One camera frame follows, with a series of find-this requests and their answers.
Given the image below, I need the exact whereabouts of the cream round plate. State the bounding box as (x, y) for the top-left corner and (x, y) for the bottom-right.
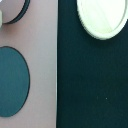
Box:
(77, 0), (128, 40)

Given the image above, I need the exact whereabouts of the black table mat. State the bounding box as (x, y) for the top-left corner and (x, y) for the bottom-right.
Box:
(57, 0), (128, 128)

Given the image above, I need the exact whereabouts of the pink stove top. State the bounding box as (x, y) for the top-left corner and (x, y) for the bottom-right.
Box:
(0, 0), (58, 128)

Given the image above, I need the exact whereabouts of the black round burner rear left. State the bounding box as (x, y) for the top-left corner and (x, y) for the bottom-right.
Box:
(0, 0), (31, 24)

